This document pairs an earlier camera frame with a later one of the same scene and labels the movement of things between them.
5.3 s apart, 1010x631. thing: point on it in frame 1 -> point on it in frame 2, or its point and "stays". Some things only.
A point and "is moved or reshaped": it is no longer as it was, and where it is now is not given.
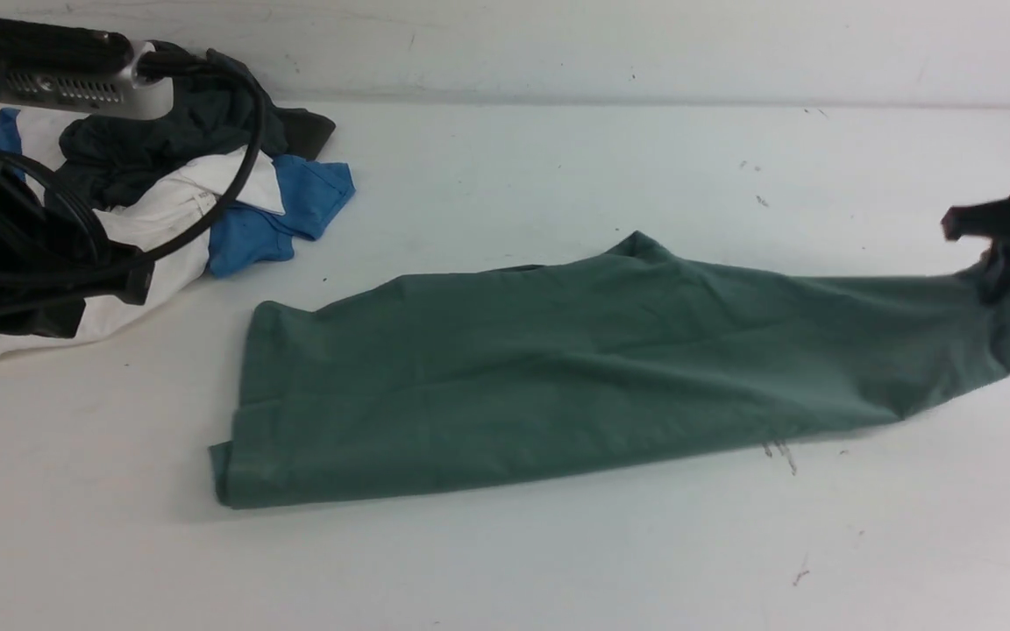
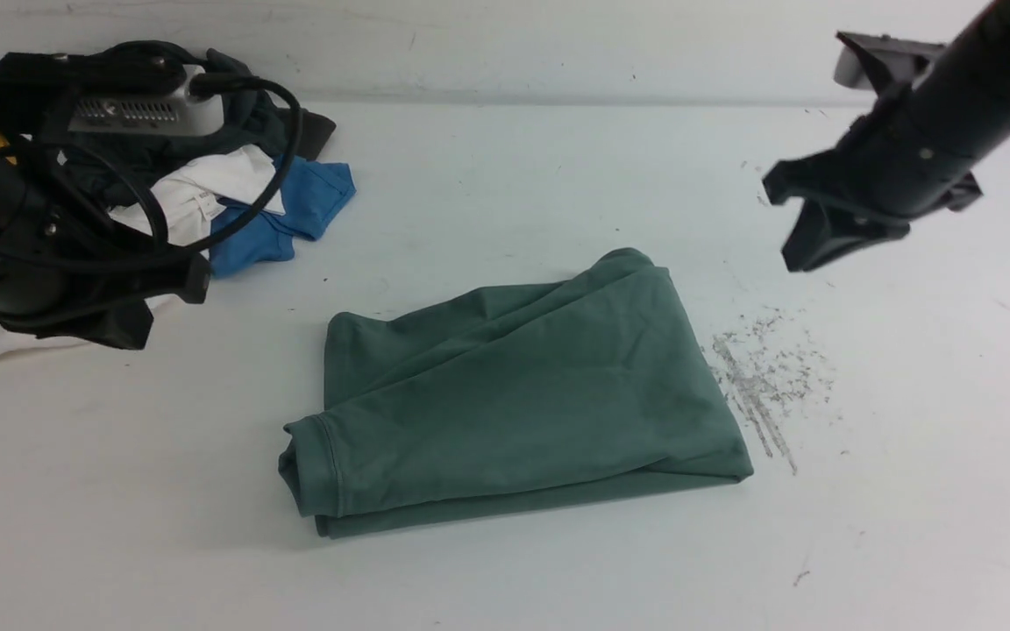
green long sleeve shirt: (632, 350) is moved or reshaped
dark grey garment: (105, 159) stays
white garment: (174, 205) stays
